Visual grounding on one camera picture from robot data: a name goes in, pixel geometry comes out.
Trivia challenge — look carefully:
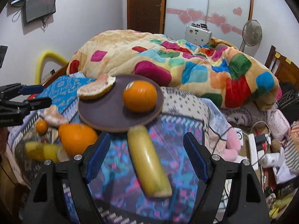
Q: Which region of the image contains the striped cloth bag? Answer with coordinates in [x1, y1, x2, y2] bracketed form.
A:
[284, 121, 299, 173]

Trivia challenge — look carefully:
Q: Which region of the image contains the medium orange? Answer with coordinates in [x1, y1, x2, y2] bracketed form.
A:
[58, 123, 98, 157]

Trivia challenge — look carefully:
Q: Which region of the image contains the short yellow sugarcane piece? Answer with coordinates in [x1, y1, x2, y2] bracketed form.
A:
[24, 142, 70, 163]

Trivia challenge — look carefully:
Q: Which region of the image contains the small peeled pomelo piece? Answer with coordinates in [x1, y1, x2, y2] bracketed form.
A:
[43, 105, 69, 128]

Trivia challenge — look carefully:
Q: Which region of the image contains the long yellow sugarcane piece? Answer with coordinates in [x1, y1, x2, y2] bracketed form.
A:
[127, 125, 172, 198]

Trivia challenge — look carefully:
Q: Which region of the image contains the white small cabinet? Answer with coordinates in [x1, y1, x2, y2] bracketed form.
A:
[184, 23, 212, 46]

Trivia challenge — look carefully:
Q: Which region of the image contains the pink plush toy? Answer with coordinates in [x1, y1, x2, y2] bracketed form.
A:
[224, 127, 241, 162]

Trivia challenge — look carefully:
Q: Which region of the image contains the white sliding wardrobe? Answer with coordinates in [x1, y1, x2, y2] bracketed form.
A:
[164, 0, 252, 47]

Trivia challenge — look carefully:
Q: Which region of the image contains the brown wooden door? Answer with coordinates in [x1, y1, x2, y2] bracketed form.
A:
[127, 0, 166, 33]

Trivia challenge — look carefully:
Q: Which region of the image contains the wooden headboard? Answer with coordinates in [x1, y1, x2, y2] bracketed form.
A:
[265, 45, 299, 91]

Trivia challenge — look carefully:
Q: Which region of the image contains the large orange with sticker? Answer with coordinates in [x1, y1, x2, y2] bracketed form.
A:
[123, 80, 158, 113]

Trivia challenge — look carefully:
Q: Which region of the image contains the dotted grey pillow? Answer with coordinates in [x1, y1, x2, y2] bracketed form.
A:
[160, 86, 210, 125]

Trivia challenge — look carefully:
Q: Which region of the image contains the small tangerine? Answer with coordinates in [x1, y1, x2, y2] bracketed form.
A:
[35, 120, 49, 135]

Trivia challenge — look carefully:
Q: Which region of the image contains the large peeled pomelo piece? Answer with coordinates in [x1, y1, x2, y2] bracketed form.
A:
[77, 74, 116, 100]

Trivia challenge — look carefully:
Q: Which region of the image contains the standing electric fan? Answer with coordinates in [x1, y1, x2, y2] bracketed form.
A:
[240, 19, 263, 52]

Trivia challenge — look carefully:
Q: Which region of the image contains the blue patterned bed sheet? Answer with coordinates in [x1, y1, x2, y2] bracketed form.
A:
[8, 73, 232, 223]

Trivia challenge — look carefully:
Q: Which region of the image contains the yellow foam tube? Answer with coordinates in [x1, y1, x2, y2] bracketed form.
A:
[34, 50, 69, 84]

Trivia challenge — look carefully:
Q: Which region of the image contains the purple round plate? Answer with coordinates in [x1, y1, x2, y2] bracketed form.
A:
[78, 75, 164, 133]

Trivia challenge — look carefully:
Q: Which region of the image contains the lower wall monitor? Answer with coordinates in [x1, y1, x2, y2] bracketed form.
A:
[23, 0, 56, 25]

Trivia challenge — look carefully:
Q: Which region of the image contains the colourful patchwork quilt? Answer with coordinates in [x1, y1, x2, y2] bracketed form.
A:
[66, 30, 279, 110]

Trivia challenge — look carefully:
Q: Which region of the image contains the pink quilted bag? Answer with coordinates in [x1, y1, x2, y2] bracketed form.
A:
[268, 109, 290, 141]

